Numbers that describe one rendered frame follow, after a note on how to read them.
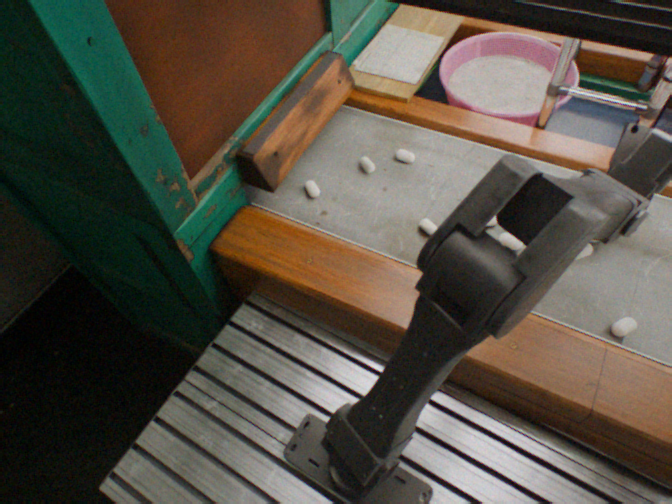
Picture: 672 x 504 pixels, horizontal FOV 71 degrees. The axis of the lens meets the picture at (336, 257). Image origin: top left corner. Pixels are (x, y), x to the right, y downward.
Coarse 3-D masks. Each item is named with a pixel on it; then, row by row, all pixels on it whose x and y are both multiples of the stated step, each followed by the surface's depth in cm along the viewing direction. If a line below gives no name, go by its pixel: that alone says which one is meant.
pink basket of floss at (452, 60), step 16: (464, 48) 101; (480, 48) 102; (496, 48) 103; (512, 48) 102; (528, 48) 101; (448, 64) 99; (464, 64) 103; (544, 64) 100; (448, 80) 100; (576, 80) 90; (448, 96) 95; (560, 96) 95; (480, 112) 89; (496, 112) 87; (528, 112) 86
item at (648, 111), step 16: (560, 48) 74; (576, 48) 72; (560, 64) 75; (560, 80) 77; (544, 96) 81; (576, 96) 78; (592, 96) 76; (608, 96) 76; (656, 96) 71; (544, 112) 82; (640, 112) 74; (656, 112) 73; (544, 128) 85
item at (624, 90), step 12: (660, 60) 89; (648, 72) 92; (660, 72) 92; (588, 84) 99; (600, 84) 98; (612, 84) 97; (624, 84) 97; (636, 84) 96; (648, 84) 94; (624, 96) 97; (636, 96) 96; (648, 96) 95
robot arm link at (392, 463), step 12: (348, 408) 55; (324, 444) 57; (336, 456) 57; (348, 468) 56; (384, 468) 51; (348, 480) 55; (372, 480) 52; (384, 480) 55; (360, 492) 55; (372, 492) 55
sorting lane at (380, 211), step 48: (336, 144) 90; (384, 144) 89; (432, 144) 88; (480, 144) 87; (288, 192) 84; (336, 192) 83; (384, 192) 82; (432, 192) 81; (384, 240) 76; (624, 240) 73; (576, 288) 69; (624, 288) 68; (624, 336) 64
